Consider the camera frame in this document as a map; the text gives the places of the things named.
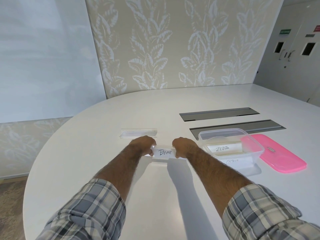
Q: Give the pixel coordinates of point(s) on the person's right forearm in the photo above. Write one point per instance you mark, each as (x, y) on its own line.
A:
(215, 169)

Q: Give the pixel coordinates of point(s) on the person's left hand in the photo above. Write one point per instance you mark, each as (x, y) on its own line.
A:
(141, 144)

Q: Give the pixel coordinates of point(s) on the red door sign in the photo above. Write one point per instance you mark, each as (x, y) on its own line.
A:
(317, 28)

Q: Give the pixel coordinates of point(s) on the plaid right shirt sleeve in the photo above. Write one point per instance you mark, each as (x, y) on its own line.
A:
(265, 214)

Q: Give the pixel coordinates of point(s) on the person's right hand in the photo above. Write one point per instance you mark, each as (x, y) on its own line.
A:
(185, 146)

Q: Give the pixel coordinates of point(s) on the green door sign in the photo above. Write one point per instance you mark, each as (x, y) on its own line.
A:
(285, 32)

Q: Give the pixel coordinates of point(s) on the white double door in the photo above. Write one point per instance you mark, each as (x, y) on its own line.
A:
(295, 72)

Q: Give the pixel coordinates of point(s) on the person's left forearm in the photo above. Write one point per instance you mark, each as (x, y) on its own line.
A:
(117, 167)

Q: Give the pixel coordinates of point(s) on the clear acrylic card holder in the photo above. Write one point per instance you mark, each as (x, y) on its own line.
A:
(161, 159)
(138, 133)

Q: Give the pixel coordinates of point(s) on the pink plastic container lid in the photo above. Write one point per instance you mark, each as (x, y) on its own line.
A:
(282, 154)

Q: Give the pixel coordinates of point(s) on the person's left fingers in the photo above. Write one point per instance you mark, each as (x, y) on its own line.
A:
(152, 147)

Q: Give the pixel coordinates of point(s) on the plaid shirt sleeve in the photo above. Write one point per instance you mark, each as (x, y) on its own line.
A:
(265, 214)
(87, 212)

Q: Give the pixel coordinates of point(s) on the white handwritten name card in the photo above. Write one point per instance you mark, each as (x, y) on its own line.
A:
(235, 162)
(225, 148)
(163, 152)

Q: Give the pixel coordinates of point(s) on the person's right fingers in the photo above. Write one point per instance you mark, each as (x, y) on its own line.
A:
(176, 150)

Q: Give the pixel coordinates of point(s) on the clear plastic food container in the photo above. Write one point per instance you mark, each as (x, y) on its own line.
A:
(250, 147)

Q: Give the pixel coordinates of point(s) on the plaid left shirt sleeve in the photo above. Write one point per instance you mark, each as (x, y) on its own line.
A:
(87, 212)

